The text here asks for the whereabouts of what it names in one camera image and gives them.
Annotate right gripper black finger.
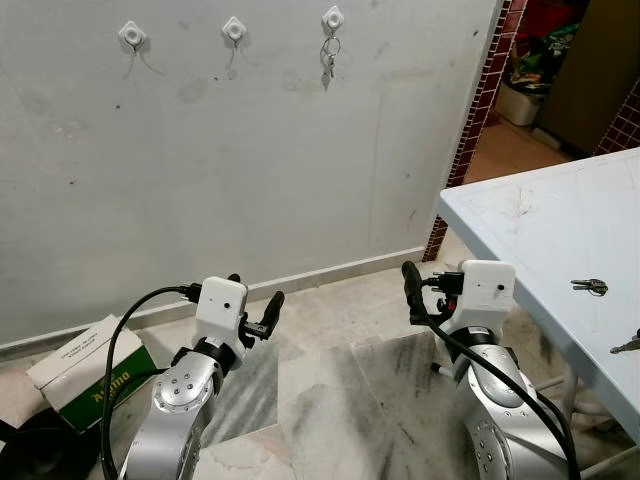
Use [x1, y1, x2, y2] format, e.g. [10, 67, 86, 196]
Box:
[401, 261, 429, 324]

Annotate silver keys bunch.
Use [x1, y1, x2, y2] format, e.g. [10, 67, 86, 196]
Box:
[571, 278, 609, 297]

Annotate white plastic table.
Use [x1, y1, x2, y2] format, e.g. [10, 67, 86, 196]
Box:
[437, 148, 640, 446]

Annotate white green cardboard box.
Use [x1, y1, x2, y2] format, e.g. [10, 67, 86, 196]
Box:
[25, 314, 161, 433]

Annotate black headed key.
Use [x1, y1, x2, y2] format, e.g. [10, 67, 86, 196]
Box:
[610, 328, 640, 356]

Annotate white plastic bin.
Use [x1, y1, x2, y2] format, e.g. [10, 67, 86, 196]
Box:
[495, 78, 549, 128]

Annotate red tiled pillar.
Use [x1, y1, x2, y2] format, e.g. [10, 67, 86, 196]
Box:
[592, 80, 640, 157]

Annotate black round item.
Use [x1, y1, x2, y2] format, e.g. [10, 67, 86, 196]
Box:
[0, 418, 101, 480]

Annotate brown wooden door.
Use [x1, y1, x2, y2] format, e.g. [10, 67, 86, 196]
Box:
[537, 0, 640, 156]

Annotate green red clutter pile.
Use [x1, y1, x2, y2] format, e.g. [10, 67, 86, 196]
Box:
[508, 0, 591, 91]

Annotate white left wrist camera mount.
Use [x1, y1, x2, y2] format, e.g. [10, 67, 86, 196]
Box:
[196, 276, 249, 347]

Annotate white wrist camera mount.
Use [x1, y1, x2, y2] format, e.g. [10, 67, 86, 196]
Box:
[454, 261, 517, 332]
[196, 276, 249, 347]

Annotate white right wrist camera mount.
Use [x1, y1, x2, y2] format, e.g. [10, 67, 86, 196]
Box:
[454, 261, 517, 332]

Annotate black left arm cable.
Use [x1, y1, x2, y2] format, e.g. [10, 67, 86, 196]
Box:
[100, 284, 201, 479]

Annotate red tiled door frame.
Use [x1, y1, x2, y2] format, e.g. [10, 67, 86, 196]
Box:
[422, 0, 528, 263]

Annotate silver keys on ring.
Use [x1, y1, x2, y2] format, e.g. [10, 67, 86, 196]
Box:
[319, 32, 343, 91]

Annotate white wall hook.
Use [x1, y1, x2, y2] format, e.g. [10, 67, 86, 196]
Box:
[118, 21, 149, 53]
[321, 5, 346, 33]
[221, 15, 248, 45]

